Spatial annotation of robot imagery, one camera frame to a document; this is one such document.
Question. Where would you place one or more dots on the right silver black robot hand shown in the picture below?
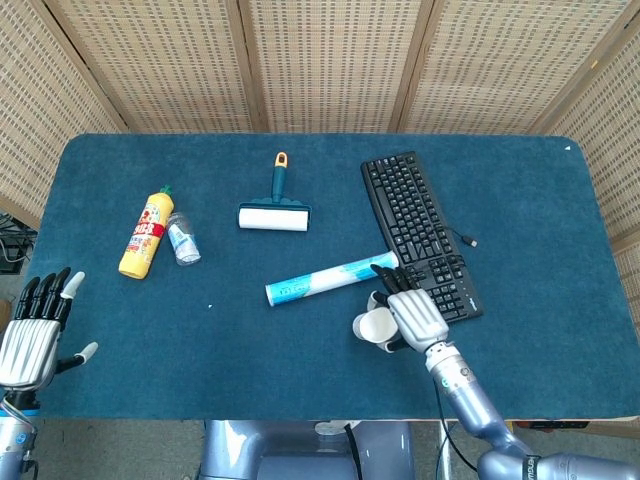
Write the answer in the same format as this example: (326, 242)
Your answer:
(417, 315)

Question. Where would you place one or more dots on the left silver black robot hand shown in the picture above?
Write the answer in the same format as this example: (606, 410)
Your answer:
(27, 345)

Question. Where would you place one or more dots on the white paper cup blue flower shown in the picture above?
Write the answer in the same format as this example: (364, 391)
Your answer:
(377, 325)

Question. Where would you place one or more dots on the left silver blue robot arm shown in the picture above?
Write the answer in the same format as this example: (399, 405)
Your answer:
(15, 440)

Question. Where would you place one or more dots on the blue white wrapped roll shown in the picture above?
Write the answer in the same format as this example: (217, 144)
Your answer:
(320, 280)

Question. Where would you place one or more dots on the black computer keyboard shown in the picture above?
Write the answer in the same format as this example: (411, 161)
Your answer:
(410, 210)

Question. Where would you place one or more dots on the yellow plastic bottle red label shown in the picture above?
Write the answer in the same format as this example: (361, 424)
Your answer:
(145, 235)

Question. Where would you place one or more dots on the blue fabric table cover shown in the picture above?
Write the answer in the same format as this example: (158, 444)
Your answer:
(250, 360)

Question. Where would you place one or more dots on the clear plastic bottle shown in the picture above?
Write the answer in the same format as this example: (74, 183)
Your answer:
(184, 242)

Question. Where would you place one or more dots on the grey blue robot torso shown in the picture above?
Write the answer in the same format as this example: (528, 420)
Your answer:
(280, 450)

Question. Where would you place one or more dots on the woven folding screen wood frame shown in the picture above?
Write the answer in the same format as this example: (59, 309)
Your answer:
(325, 60)

